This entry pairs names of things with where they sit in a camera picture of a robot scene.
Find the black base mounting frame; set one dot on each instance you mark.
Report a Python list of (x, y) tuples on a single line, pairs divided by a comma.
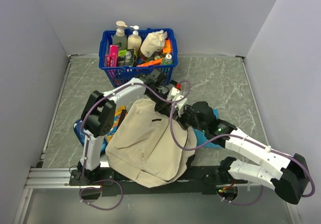
[(196, 179)]

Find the green pump bottle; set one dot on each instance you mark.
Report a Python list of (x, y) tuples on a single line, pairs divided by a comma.
[(120, 39)]

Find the orange snack packet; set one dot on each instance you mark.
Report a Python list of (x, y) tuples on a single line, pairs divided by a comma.
[(167, 49)]

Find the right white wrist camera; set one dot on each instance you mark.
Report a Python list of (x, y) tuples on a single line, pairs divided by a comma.
[(180, 103)]

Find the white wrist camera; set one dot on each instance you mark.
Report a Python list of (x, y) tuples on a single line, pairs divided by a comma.
[(174, 89), (180, 103)]

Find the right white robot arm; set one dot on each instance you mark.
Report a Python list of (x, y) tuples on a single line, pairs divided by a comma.
[(287, 175)]

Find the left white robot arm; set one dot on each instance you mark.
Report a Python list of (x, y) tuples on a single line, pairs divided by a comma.
[(98, 115)]

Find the small green red-capped bottle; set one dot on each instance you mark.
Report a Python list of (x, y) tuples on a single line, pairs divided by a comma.
[(167, 60)]

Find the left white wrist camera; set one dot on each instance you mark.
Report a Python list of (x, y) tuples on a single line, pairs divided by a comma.
[(174, 89)]

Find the blue plastic shopping basket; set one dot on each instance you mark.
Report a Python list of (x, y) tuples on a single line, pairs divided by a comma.
[(121, 75)]

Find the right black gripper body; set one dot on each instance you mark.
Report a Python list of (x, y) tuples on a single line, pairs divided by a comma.
[(187, 119)]

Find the beige drawstring cloth pouch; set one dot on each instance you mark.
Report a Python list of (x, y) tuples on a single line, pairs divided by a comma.
[(153, 43)]

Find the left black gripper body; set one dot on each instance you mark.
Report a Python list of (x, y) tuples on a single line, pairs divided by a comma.
[(160, 103)]

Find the orange long packet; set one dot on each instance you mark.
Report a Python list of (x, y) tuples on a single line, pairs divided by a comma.
[(151, 63)]

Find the cream pump lotion bottle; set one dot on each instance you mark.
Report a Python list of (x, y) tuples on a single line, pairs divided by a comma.
[(134, 41)]

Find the pink box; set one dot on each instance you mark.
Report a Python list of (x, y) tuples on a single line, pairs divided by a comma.
[(111, 57)]

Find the green black box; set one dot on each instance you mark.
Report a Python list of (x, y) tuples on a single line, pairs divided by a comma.
[(127, 58)]

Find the blue dinosaur pencil case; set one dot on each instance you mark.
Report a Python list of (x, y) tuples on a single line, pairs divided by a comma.
[(80, 136)]

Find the beige canvas backpack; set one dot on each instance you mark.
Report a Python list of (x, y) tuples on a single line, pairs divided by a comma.
[(144, 143)]

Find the yellow treehouse children's book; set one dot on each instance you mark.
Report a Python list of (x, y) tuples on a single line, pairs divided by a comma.
[(120, 115)]

